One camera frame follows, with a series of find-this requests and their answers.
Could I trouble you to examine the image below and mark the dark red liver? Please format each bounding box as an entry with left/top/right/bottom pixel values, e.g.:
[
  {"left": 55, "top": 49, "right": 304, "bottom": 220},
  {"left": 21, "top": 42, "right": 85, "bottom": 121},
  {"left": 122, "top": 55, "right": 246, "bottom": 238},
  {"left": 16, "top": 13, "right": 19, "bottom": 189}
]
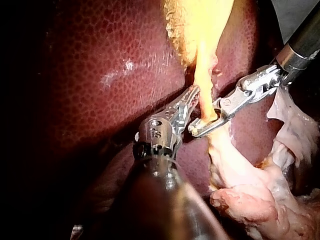
[{"left": 37, "top": 0, "right": 320, "bottom": 240}]

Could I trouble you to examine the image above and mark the left arm instrument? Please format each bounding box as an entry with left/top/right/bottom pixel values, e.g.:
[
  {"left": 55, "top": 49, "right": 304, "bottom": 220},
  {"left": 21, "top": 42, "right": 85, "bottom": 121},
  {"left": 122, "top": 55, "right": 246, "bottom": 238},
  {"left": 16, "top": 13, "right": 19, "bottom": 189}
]
[{"left": 132, "top": 104, "right": 191, "bottom": 161}]

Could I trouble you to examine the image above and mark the thin tube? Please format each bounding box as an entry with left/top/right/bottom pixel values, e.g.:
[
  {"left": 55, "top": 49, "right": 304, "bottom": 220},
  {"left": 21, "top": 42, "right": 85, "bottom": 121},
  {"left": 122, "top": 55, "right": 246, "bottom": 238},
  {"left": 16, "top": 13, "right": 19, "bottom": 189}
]
[{"left": 197, "top": 92, "right": 221, "bottom": 148}]

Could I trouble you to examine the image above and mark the pale fatty tissue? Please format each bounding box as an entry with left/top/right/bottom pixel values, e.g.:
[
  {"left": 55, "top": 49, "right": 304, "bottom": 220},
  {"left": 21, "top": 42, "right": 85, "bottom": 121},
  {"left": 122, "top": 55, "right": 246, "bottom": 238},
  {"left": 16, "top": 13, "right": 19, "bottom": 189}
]
[
  {"left": 206, "top": 86, "right": 320, "bottom": 240},
  {"left": 70, "top": 224, "right": 84, "bottom": 240}
]

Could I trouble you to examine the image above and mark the right arm instrument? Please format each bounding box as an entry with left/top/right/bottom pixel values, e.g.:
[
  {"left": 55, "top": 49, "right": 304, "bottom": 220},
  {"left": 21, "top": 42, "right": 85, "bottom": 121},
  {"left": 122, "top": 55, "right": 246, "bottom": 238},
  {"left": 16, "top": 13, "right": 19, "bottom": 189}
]
[{"left": 215, "top": 48, "right": 320, "bottom": 124}]

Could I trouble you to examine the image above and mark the right arm instrument jaw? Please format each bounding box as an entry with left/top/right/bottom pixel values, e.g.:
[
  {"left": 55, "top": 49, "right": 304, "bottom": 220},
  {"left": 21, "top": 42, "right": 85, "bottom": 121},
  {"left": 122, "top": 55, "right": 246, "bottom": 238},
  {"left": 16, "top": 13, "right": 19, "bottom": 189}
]
[
  {"left": 211, "top": 97, "right": 225, "bottom": 119},
  {"left": 188, "top": 116, "right": 231, "bottom": 138}
]

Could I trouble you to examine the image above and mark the white clip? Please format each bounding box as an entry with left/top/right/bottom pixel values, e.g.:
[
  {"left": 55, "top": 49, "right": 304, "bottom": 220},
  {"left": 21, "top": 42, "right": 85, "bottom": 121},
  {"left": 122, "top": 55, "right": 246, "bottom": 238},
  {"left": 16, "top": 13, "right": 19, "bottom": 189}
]
[{"left": 187, "top": 124, "right": 201, "bottom": 135}]

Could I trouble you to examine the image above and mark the gallbladder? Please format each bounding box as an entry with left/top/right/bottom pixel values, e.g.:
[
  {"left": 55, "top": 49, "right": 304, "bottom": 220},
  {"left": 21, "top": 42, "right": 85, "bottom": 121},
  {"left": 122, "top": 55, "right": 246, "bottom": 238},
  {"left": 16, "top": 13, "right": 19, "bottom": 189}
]
[{"left": 162, "top": 0, "right": 237, "bottom": 101}]

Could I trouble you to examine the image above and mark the left arm instrument jaw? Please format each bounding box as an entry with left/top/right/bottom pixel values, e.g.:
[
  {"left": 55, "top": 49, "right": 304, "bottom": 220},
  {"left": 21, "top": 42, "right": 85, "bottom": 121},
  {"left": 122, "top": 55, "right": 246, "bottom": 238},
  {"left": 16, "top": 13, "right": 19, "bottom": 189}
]
[
  {"left": 175, "top": 85, "right": 199, "bottom": 109},
  {"left": 184, "top": 86, "right": 202, "bottom": 119}
]

